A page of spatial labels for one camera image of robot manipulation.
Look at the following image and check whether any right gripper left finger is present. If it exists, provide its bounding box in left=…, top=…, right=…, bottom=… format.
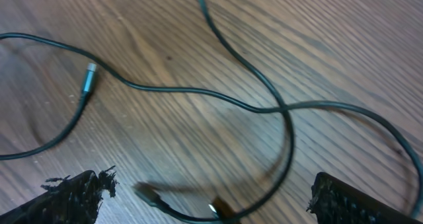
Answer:
left=1, top=168, right=118, bottom=224

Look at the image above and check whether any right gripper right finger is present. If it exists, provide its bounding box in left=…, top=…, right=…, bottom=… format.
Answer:
left=307, top=172, right=422, bottom=224

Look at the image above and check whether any separated black cable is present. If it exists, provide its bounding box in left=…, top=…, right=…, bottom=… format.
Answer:
left=0, top=32, right=423, bottom=218

